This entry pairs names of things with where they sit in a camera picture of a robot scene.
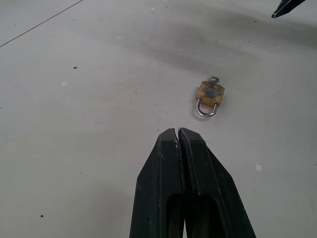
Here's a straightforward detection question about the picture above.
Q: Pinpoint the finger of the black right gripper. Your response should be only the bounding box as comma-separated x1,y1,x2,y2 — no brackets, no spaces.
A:
271,0,307,19

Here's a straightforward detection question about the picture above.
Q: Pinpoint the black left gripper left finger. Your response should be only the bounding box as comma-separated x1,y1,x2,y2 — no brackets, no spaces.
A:
129,127,186,238

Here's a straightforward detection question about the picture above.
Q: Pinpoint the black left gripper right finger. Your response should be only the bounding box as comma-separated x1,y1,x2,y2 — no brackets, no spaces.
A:
178,127,257,238

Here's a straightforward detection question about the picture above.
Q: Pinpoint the worn brass padlock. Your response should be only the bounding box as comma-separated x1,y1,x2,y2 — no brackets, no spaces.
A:
195,80,225,118

